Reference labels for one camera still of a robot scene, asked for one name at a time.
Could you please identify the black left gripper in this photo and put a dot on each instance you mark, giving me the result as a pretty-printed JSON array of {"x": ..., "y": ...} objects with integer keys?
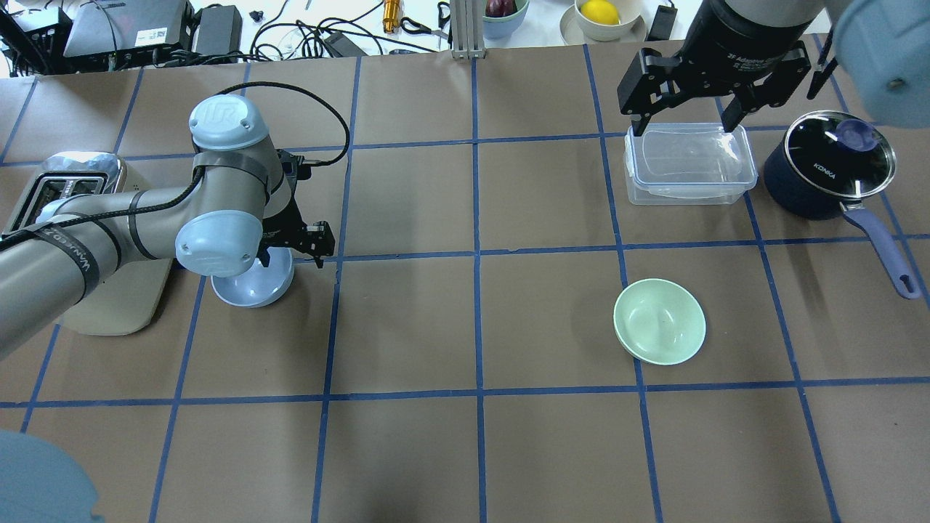
[{"x": 274, "y": 234}]

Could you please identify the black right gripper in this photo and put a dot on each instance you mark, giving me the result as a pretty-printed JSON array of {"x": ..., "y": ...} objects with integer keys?
[{"x": 734, "y": 45}]

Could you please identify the green bowl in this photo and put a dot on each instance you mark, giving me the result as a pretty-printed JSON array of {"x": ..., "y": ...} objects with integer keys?
[{"x": 659, "y": 322}]

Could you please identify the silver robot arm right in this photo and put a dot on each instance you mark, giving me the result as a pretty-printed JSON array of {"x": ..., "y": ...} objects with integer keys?
[{"x": 883, "y": 47}]

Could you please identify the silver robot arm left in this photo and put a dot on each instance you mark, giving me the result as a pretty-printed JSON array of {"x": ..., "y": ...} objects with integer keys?
[{"x": 240, "y": 203}]

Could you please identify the beige bowl with lemon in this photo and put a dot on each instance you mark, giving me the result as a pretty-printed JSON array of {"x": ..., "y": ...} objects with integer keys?
[{"x": 588, "y": 22}]

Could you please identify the blue bowl with fruit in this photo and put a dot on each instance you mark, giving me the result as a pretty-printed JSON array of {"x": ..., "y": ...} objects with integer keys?
[{"x": 502, "y": 18}]

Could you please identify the clear plastic food container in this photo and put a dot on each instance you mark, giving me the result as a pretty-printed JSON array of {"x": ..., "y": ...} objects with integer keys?
[{"x": 688, "y": 164}]

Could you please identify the dark blue saucepan with lid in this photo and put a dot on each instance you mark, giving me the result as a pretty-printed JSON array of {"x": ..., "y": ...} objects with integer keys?
[{"x": 825, "y": 166}]

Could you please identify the cream silver toaster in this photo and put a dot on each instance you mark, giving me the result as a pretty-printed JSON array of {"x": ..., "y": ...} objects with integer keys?
[{"x": 126, "y": 302}]

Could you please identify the black power adapter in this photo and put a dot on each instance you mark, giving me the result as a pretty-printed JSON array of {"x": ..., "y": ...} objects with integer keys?
[{"x": 218, "y": 30}]

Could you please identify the black scissors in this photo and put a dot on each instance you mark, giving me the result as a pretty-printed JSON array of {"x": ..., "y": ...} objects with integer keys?
[{"x": 440, "y": 28}]

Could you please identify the orange handled screwdriver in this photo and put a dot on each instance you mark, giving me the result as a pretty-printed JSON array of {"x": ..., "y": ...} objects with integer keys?
[{"x": 392, "y": 10}]

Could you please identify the aluminium frame post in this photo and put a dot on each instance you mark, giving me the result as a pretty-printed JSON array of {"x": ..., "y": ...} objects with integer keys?
[{"x": 467, "y": 29}]

